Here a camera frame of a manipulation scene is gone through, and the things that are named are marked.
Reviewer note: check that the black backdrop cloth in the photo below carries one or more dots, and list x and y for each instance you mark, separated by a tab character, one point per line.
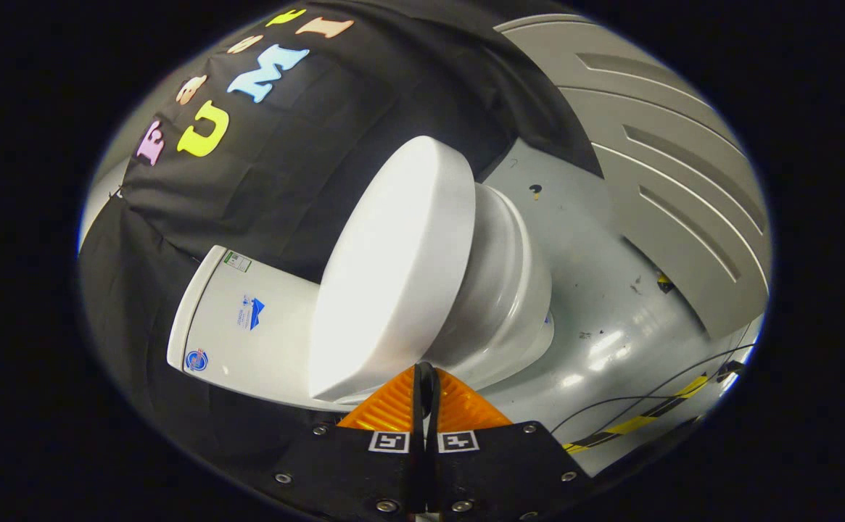
306	159

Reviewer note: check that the white toilet lid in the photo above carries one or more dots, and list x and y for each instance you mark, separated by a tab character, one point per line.
393	268

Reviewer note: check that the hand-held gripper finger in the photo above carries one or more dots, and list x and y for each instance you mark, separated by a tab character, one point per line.
416	406
434	406

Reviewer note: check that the yellow black striped tape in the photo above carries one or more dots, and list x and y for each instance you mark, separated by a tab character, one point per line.
647	419

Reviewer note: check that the white toilet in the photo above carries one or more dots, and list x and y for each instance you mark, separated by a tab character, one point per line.
248	341

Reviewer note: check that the white drawer cabinet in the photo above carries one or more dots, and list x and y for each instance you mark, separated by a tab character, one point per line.
669	167

